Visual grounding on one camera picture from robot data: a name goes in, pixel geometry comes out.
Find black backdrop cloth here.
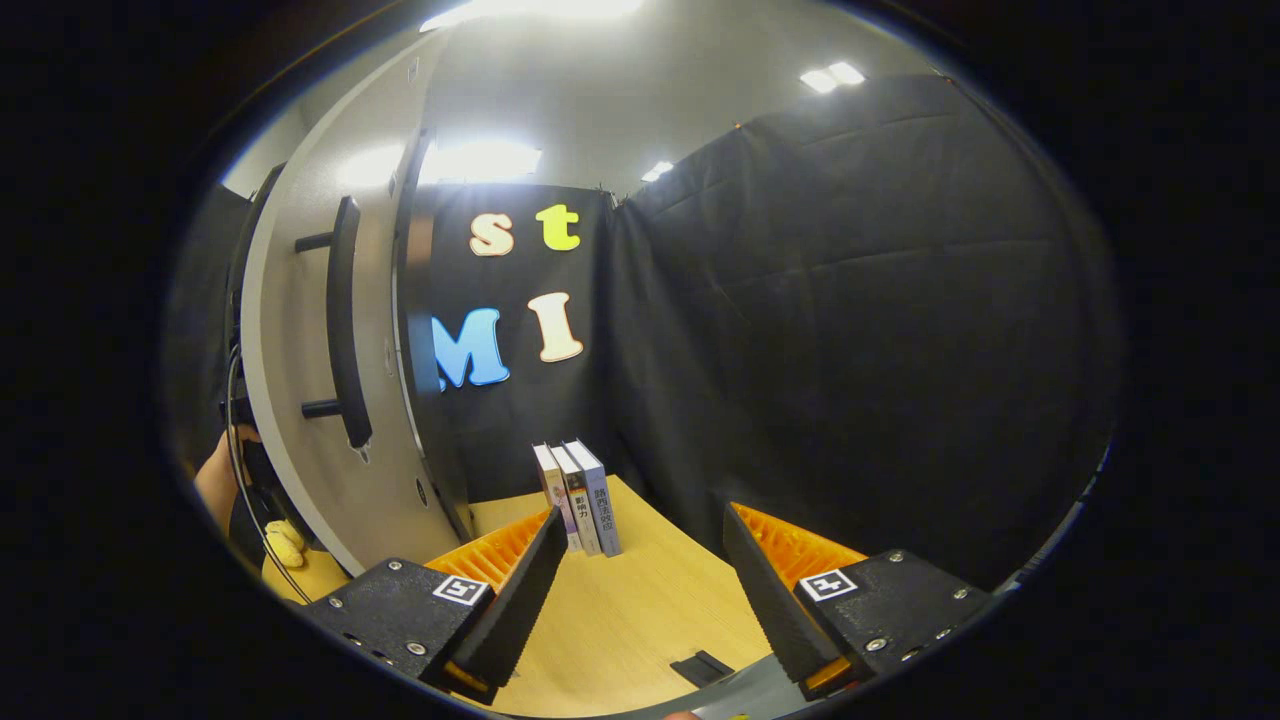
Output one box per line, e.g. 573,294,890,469
165,75,1121,593

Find white cabinet door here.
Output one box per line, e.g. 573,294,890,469
240,30,471,577

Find white spine book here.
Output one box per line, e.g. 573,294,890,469
552,443,604,557

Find dark grey cabinet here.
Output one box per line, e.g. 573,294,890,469
393,125,479,546

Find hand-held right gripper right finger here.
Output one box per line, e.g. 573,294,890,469
722,502,993,701

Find grey blue book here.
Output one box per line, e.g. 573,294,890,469
565,440,623,558

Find black cabinet door handle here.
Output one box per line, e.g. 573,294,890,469
294,196,374,449

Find small black flat object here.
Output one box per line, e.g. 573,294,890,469
670,650,736,689

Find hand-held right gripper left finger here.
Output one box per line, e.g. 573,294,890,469
300,507,569,706

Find cream plush toy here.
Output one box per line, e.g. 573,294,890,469
264,519,307,570

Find black cable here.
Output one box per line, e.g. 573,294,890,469
225,345,313,604

